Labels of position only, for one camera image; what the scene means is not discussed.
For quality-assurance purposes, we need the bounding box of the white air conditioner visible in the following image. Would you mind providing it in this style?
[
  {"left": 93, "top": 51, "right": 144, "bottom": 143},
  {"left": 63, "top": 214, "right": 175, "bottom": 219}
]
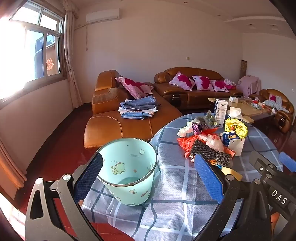
[{"left": 86, "top": 9, "right": 121, "bottom": 24}]

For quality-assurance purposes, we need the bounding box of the grey snack packet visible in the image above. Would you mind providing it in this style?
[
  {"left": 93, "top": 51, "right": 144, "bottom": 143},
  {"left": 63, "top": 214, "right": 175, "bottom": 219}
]
[{"left": 196, "top": 116, "right": 210, "bottom": 128}]

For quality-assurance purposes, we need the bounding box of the clear plastic wrapper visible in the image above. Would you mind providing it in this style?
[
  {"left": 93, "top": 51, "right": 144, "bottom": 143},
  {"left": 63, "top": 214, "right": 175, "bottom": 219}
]
[{"left": 205, "top": 110, "right": 220, "bottom": 128}]

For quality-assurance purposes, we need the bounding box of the yellow plastic bag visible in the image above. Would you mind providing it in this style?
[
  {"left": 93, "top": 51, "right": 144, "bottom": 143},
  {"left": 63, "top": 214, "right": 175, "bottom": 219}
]
[{"left": 225, "top": 118, "right": 248, "bottom": 139}]

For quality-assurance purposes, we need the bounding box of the light green trash bin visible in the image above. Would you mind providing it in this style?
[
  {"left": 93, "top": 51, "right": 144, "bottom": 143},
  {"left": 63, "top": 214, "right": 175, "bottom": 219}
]
[{"left": 96, "top": 138, "right": 159, "bottom": 206}]

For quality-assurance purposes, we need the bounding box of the pink cloth cover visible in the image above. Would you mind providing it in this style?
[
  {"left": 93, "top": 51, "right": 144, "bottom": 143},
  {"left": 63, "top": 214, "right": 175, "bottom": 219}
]
[{"left": 236, "top": 75, "right": 261, "bottom": 97}]

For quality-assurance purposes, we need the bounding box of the brown paper piece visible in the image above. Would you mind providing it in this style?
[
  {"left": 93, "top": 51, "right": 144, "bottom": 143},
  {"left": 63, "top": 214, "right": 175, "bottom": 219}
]
[{"left": 221, "top": 167, "right": 243, "bottom": 181}]

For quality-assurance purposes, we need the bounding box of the beige curtain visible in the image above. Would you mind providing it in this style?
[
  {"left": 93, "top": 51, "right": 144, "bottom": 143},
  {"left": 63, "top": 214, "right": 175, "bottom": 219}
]
[
  {"left": 63, "top": 0, "right": 83, "bottom": 108},
  {"left": 0, "top": 139, "right": 27, "bottom": 188}
]

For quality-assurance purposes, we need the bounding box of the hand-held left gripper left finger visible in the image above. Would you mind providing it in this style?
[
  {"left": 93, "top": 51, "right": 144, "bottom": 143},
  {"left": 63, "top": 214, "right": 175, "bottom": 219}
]
[{"left": 24, "top": 152, "right": 104, "bottom": 241}]

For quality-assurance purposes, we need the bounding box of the red plastic bag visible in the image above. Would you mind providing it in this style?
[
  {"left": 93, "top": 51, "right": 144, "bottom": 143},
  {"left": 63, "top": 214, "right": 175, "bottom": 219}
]
[{"left": 177, "top": 128, "right": 219, "bottom": 158}]

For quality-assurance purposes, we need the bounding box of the wooden coffee table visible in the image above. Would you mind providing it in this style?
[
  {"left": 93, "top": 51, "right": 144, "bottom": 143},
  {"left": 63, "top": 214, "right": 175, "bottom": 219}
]
[{"left": 208, "top": 96, "right": 275, "bottom": 130}]

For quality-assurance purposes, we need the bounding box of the stack of folded blue cloths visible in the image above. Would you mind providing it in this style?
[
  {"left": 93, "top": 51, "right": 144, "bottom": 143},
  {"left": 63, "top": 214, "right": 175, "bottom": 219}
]
[{"left": 118, "top": 96, "right": 158, "bottom": 121}]

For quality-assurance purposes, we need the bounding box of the brown leather chaise sofa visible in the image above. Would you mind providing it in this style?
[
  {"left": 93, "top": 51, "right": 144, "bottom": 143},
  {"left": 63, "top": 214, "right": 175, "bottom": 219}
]
[{"left": 84, "top": 70, "right": 183, "bottom": 149}]

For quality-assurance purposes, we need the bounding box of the brown leather armchair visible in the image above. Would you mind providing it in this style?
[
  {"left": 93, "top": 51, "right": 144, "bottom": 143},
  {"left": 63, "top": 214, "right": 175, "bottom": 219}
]
[{"left": 248, "top": 89, "right": 295, "bottom": 133}]

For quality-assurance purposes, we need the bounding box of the brown leather three-seat sofa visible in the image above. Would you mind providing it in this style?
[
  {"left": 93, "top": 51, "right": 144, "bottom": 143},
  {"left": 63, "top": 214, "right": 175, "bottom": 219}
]
[{"left": 154, "top": 67, "right": 243, "bottom": 110}]

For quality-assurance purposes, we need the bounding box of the purple wrapper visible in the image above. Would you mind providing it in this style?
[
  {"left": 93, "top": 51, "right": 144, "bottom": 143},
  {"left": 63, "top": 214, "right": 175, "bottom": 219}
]
[{"left": 191, "top": 122, "right": 208, "bottom": 135}]

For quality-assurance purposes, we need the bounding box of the crumpled white plastic bag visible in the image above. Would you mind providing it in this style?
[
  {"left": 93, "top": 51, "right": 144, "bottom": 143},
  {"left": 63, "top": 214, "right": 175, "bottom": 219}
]
[{"left": 178, "top": 122, "right": 193, "bottom": 137}]

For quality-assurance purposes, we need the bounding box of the blue milk carton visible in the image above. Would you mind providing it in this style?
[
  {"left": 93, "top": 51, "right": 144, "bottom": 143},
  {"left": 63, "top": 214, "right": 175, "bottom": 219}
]
[
  {"left": 220, "top": 131, "right": 245, "bottom": 156},
  {"left": 227, "top": 107, "right": 243, "bottom": 120}
]

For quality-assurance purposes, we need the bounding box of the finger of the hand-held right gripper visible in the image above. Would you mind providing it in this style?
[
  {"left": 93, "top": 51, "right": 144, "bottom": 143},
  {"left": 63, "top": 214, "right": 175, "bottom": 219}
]
[
  {"left": 249, "top": 151, "right": 281, "bottom": 179},
  {"left": 279, "top": 152, "right": 296, "bottom": 173}
]

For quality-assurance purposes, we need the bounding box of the black woven net bag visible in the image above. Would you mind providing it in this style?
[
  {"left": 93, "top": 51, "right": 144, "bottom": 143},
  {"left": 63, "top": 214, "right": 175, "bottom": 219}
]
[{"left": 190, "top": 140, "right": 232, "bottom": 167}]

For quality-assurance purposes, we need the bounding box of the blue plaid tablecloth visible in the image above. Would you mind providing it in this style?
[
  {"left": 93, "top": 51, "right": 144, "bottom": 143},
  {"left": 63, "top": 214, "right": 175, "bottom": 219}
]
[{"left": 82, "top": 113, "right": 287, "bottom": 241}]

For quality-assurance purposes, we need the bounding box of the pink bundled blanket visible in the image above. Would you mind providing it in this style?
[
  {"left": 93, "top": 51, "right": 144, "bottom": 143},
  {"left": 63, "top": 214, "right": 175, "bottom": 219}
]
[{"left": 224, "top": 79, "right": 237, "bottom": 90}]

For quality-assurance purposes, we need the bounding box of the window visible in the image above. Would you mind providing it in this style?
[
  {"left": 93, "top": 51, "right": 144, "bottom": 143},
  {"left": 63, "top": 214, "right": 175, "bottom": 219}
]
[{"left": 0, "top": 0, "right": 65, "bottom": 100}]

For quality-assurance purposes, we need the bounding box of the tall white carton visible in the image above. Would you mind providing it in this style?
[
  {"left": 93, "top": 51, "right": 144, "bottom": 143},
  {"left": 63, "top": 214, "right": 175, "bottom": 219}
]
[{"left": 214, "top": 99, "right": 228, "bottom": 127}]

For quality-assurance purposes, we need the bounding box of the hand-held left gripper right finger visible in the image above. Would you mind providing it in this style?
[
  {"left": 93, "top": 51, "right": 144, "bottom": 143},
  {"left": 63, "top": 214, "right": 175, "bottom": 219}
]
[{"left": 192, "top": 152, "right": 272, "bottom": 241}]

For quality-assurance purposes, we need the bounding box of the light cloth on armchair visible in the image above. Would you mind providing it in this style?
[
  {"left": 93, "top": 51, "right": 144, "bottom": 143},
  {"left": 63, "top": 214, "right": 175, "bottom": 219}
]
[{"left": 264, "top": 95, "right": 289, "bottom": 113}]

